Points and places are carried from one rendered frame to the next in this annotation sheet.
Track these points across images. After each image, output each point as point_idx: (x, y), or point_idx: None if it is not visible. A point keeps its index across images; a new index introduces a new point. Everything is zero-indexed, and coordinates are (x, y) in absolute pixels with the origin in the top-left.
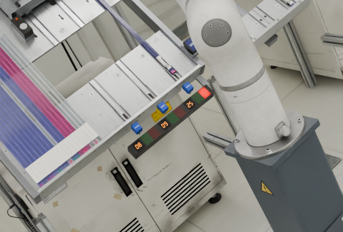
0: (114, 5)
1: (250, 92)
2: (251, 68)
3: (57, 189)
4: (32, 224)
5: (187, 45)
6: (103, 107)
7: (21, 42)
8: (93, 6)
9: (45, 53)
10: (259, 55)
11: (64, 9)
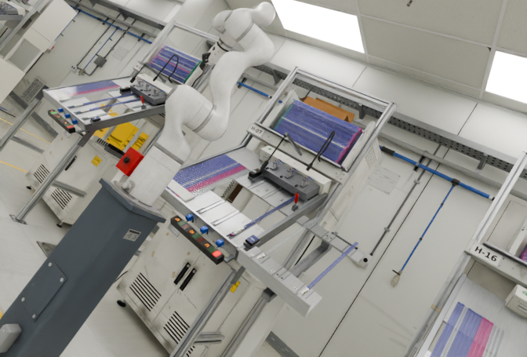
0: (281, 212)
1: (150, 149)
2: (163, 139)
3: (175, 231)
4: None
5: (250, 236)
6: (205, 204)
7: (247, 176)
8: (278, 202)
9: (241, 185)
10: (175, 146)
11: (273, 191)
